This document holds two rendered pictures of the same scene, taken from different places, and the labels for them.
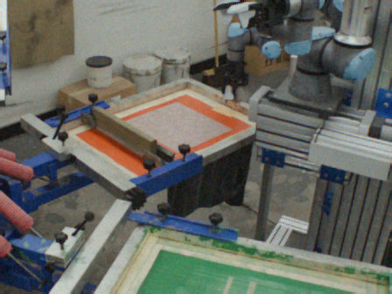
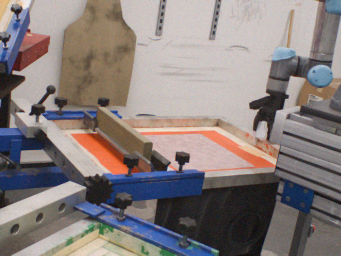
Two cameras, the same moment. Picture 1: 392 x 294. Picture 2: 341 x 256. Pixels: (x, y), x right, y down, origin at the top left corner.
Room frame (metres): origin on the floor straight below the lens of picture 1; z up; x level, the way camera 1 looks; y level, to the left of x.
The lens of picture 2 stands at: (0.35, -0.25, 1.54)
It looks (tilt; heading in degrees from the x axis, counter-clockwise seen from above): 17 degrees down; 8
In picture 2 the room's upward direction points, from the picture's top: 9 degrees clockwise
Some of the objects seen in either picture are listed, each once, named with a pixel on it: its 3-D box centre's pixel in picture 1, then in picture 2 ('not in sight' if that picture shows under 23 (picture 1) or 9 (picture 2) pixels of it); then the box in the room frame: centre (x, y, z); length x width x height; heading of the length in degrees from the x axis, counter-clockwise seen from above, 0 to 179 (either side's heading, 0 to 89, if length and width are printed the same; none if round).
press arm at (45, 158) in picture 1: (45, 163); (9, 139); (1.71, 0.37, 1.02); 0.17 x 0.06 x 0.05; 130
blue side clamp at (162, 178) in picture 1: (166, 174); (153, 183); (1.70, -0.05, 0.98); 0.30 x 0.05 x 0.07; 130
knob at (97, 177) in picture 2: (133, 196); (95, 187); (1.51, 0.06, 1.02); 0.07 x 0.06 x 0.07; 130
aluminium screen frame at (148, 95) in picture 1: (165, 126); (176, 146); (2.07, -0.06, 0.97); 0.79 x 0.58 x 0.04; 130
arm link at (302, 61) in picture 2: (261, 38); (311, 69); (2.29, -0.46, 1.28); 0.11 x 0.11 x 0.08; 8
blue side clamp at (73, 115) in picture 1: (78, 119); (80, 121); (2.13, 0.31, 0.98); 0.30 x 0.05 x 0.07; 130
